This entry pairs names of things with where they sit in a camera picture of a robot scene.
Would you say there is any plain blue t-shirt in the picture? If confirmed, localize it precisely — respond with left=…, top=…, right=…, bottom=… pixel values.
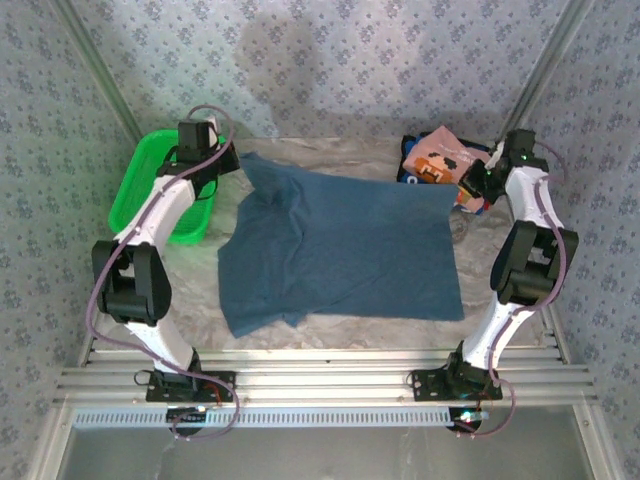
left=217, top=151, right=466, bottom=340

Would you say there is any narrow aluminium rail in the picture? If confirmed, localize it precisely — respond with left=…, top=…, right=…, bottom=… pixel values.
left=87, top=348, right=564, bottom=365

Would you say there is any grey slotted cable duct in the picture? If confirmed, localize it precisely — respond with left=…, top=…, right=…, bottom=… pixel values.
left=72, top=405, right=494, bottom=430

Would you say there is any wide slotted aluminium rail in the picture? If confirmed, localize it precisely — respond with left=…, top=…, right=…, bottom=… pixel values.
left=52, top=366, right=600, bottom=406

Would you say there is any green plastic basket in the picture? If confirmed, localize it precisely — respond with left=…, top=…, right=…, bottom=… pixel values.
left=108, top=128, right=221, bottom=246

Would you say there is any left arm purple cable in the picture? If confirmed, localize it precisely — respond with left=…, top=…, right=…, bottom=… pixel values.
left=85, top=103, right=242, bottom=442

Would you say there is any aluminium corner post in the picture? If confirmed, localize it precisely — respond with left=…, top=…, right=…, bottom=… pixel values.
left=52, top=0, right=146, bottom=146
left=498, top=0, right=599, bottom=149

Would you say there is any aluminium frame leg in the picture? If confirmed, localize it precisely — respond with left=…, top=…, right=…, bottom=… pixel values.
left=572, top=403, right=619, bottom=480
left=27, top=404, right=76, bottom=480

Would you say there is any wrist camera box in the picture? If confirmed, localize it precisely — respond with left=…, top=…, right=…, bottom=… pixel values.
left=504, top=128, right=536, bottom=154
left=178, top=118, right=211, bottom=151

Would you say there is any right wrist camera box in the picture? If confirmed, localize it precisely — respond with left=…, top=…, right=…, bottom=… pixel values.
left=504, top=128, right=536, bottom=154

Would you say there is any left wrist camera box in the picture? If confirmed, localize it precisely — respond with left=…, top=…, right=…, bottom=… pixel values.
left=178, top=118, right=211, bottom=151

